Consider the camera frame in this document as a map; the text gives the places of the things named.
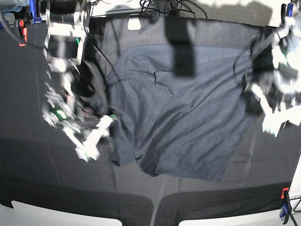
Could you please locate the dark navy t-shirt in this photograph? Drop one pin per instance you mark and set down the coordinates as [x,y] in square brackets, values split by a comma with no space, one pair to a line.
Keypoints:
[182,111]

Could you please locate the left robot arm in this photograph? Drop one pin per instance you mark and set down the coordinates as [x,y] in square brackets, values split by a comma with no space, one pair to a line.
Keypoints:
[284,79]

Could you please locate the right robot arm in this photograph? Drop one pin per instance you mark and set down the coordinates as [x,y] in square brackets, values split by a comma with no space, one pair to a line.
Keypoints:
[76,96]

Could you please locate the black felt table cover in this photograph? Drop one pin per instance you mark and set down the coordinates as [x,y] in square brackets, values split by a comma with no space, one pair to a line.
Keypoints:
[39,165]

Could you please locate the blue clamp far left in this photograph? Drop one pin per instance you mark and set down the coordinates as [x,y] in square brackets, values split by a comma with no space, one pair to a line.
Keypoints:
[34,8]

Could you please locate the blue clamp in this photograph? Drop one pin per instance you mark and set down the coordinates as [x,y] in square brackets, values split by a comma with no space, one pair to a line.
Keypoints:
[286,10]
[34,8]
[286,206]

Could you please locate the red clamp far left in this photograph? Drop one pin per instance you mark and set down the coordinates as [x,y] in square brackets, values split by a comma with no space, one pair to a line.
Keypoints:
[20,24]

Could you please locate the blue clamp near right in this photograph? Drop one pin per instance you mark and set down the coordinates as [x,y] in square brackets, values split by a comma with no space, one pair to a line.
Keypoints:
[286,206]

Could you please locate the blue clamp far right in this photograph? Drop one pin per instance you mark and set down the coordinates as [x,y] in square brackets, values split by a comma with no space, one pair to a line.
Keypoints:
[286,10]

